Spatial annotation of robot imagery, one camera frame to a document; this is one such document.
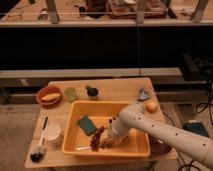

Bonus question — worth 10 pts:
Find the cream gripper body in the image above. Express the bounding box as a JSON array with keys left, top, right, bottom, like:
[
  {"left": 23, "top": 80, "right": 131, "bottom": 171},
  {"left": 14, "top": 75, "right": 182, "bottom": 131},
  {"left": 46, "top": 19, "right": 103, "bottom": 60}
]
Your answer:
[{"left": 99, "top": 129, "right": 123, "bottom": 149}]

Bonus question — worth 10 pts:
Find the silver fork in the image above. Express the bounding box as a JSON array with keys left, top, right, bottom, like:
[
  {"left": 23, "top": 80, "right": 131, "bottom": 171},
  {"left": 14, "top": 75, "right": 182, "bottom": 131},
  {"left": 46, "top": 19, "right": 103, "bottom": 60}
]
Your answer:
[{"left": 76, "top": 146, "right": 100, "bottom": 151}]

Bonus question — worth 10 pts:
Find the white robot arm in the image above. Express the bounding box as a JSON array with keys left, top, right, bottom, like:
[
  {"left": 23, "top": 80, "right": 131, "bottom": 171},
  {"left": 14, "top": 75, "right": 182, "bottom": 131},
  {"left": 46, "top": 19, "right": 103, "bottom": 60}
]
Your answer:
[{"left": 104, "top": 102, "right": 213, "bottom": 170}]

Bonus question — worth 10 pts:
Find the dark purple bowl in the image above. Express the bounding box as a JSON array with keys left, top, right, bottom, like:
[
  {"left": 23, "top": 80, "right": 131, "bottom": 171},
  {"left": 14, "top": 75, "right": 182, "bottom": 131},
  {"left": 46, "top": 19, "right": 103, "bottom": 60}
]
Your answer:
[{"left": 149, "top": 135, "right": 171, "bottom": 154}]

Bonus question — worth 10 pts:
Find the white bowl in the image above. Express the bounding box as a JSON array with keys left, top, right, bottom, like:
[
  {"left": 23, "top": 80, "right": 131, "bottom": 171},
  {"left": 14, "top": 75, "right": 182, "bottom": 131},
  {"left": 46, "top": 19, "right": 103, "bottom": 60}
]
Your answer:
[{"left": 44, "top": 123, "right": 62, "bottom": 145}]

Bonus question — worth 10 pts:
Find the orange bowl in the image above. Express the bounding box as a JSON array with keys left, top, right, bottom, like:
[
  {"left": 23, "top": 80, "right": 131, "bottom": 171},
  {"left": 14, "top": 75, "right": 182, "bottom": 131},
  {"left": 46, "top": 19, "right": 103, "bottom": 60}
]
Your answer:
[{"left": 36, "top": 85, "right": 62, "bottom": 106}]

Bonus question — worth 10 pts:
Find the bunch of dark grapes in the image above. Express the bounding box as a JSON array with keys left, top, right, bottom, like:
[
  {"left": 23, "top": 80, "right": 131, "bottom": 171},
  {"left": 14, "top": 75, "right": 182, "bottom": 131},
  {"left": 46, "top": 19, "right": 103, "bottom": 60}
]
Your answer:
[{"left": 90, "top": 126, "right": 106, "bottom": 151}]

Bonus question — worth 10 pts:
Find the yellow plastic tub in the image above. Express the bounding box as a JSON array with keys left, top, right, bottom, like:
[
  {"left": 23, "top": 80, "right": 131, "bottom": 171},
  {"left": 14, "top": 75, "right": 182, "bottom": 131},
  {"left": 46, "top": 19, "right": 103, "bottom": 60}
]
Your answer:
[{"left": 62, "top": 101, "right": 151, "bottom": 158}]

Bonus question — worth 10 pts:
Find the green sponge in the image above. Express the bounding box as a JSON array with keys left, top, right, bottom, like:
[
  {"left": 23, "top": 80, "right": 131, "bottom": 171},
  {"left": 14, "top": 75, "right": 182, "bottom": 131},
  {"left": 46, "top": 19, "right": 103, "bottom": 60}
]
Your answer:
[{"left": 77, "top": 116, "right": 97, "bottom": 136}]

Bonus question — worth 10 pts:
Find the orange fruit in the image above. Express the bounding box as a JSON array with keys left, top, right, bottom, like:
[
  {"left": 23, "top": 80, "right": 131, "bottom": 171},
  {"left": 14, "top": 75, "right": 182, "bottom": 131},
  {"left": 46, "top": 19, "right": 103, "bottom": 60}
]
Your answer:
[{"left": 145, "top": 101, "right": 157, "bottom": 113}]

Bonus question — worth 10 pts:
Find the blue crumpled cloth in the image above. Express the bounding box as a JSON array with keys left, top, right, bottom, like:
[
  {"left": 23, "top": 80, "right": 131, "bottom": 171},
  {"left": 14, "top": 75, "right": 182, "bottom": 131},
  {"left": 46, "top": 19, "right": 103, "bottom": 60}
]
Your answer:
[{"left": 138, "top": 88, "right": 150, "bottom": 101}]

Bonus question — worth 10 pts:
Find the small potted cactus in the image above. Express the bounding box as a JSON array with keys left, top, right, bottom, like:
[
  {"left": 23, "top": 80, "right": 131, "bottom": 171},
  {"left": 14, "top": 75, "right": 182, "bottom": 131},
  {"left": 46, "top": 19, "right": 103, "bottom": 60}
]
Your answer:
[{"left": 85, "top": 85, "right": 99, "bottom": 100}]

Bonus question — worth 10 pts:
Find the green cup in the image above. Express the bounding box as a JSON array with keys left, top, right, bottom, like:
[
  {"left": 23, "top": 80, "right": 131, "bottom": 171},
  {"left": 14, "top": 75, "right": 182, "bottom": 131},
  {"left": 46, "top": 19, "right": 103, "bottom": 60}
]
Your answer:
[{"left": 64, "top": 87, "right": 78, "bottom": 102}]

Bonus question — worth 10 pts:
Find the yellow corn cob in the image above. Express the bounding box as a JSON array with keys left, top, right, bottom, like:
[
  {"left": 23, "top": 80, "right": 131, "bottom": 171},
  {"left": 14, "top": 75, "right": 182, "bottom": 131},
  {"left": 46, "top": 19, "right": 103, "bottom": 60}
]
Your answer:
[{"left": 41, "top": 93, "right": 61, "bottom": 101}]

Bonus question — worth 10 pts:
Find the wooden table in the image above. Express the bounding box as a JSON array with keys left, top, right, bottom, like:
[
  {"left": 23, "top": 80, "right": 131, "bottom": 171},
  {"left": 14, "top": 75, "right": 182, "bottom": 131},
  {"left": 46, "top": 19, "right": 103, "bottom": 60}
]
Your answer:
[{"left": 25, "top": 77, "right": 177, "bottom": 169}]

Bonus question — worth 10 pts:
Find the blue box on floor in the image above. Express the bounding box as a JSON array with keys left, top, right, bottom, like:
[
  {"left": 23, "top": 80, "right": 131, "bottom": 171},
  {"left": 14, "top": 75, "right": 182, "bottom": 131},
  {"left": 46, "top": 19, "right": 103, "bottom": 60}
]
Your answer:
[{"left": 183, "top": 122, "right": 209, "bottom": 137}]

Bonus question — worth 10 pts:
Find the black dish brush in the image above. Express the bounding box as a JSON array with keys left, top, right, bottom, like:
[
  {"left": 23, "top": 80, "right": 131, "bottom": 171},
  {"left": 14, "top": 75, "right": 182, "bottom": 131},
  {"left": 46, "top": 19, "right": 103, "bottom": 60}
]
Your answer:
[{"left": 30, "top": 118, "right": 48, "bottom": 162}]

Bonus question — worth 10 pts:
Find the black cable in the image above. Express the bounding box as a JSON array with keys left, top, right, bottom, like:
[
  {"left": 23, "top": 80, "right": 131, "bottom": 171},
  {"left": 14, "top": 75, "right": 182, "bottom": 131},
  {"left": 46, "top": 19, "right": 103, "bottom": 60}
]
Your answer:
[{"left": 176, "top": 79, "right": 213, "bottom": 171}]

